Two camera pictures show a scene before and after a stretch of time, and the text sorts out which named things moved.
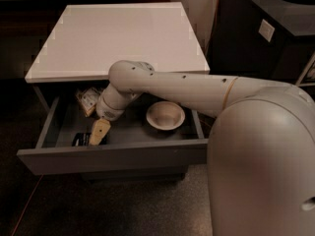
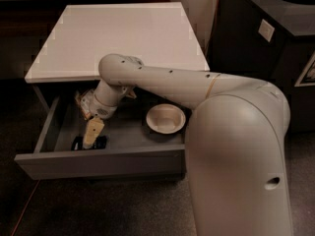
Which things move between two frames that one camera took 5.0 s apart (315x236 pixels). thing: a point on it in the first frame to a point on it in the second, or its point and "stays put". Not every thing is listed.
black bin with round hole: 263,31 stays put
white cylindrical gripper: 105,110 to 95,107
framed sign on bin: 307,77 stays put
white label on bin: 266,29 stays put
